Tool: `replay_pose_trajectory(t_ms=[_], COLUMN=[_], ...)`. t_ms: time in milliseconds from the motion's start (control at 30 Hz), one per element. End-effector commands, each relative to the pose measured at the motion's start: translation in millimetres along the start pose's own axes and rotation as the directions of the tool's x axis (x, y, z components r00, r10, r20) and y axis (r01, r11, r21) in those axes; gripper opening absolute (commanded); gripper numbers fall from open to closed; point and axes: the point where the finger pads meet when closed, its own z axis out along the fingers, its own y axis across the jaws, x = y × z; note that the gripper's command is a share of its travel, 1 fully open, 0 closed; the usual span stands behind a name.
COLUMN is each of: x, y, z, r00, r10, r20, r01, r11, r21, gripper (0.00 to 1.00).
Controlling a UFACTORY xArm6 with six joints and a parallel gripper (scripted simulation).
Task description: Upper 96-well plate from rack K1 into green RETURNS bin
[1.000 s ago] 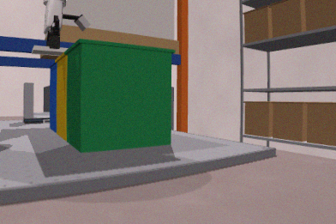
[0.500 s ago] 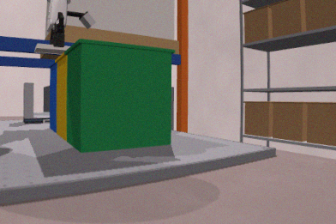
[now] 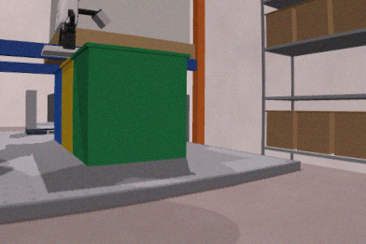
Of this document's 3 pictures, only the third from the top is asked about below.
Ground green box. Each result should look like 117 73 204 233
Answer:
70 42 190 166

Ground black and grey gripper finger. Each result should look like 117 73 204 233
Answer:
63 9 76 50
58 28 64 47

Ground yellow open bin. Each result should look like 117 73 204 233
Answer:
60 57 74 153

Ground blue open box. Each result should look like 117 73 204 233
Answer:
52 67 63 145

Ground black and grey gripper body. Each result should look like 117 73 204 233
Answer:
55 0 78 33

